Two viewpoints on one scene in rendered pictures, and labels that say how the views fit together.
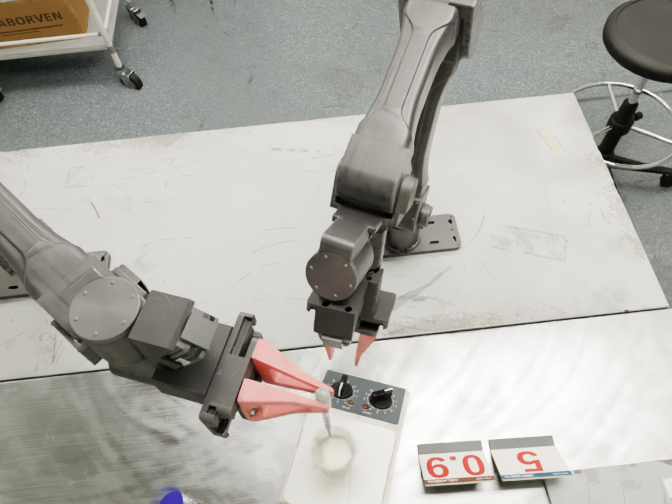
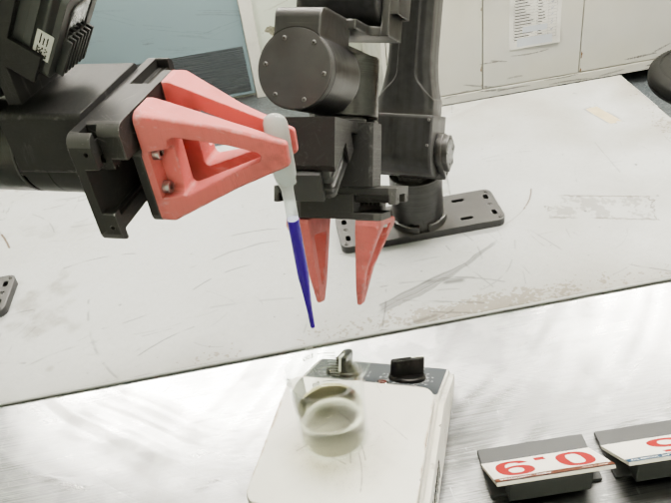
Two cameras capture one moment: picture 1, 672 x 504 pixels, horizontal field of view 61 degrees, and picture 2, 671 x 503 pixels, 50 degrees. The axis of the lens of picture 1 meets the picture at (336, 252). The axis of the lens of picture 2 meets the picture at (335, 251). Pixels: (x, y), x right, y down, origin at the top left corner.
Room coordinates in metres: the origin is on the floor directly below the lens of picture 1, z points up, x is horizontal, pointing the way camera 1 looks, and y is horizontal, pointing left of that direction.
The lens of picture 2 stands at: (-0.20, 0.01, 1.41)
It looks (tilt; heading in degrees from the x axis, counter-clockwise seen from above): 37 degrees down; 359
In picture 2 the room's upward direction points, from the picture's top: 9 degrees counter-clockwise
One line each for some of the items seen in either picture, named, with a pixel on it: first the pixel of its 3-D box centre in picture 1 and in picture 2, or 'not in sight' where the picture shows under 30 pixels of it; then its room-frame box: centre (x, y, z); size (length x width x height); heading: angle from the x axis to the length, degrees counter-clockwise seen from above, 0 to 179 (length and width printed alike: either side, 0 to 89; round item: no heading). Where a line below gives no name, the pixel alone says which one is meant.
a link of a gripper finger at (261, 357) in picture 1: (279, 394); (209, 151); (0.16, 0.06, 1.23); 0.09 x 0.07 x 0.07; 70
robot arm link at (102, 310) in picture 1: (110, 312); not in sight; (0.24, 0.21, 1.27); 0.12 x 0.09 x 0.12; 46
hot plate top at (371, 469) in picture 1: (340, 465); (344, 444); (0.14, 0.02, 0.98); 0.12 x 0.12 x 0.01; 71
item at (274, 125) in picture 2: (322, 402); (279, 153); (0.15, 0.02, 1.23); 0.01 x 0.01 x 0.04; 70
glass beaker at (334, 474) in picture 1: (336, 452); (333, 401); (0.15, 0.02, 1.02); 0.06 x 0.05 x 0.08; 87
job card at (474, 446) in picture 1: (454, 462); (541, 458); (0.15, -0.14, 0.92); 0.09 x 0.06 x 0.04; 89
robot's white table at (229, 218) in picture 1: (304, 325); (307, 444); (0.58, 0.09, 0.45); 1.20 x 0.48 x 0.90; 92
